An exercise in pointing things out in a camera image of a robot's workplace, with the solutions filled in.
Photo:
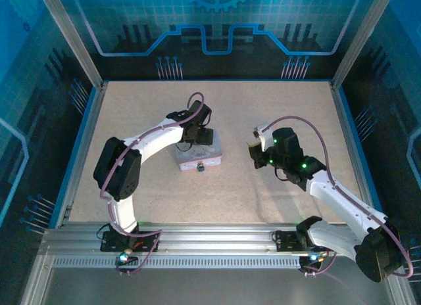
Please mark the pastel cartoon tin box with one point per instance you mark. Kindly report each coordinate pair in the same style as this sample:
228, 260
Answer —
200, 155

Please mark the small padlock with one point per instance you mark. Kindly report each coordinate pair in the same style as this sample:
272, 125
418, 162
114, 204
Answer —
200, 167

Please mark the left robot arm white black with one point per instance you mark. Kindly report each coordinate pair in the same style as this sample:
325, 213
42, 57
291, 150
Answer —
121, 173

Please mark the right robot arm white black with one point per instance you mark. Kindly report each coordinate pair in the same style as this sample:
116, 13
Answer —
345, 200

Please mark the grey metal sheet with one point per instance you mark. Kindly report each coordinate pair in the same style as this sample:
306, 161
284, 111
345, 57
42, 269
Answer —
213, 287

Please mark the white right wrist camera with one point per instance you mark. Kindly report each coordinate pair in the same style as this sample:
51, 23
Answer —
264, 135

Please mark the aluminium side rail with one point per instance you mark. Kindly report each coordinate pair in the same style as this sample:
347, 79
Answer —
89, 137
352, 137

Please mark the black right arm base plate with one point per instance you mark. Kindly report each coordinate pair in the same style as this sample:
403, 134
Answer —
286, 242

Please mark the aluminium front rail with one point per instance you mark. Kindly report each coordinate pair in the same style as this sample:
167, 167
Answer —
213, 239

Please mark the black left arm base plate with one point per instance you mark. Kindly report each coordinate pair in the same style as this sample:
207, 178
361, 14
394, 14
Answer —
112, 244

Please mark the aluminium frame post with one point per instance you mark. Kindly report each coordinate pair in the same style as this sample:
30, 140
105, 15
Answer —
72, 38
358, 38

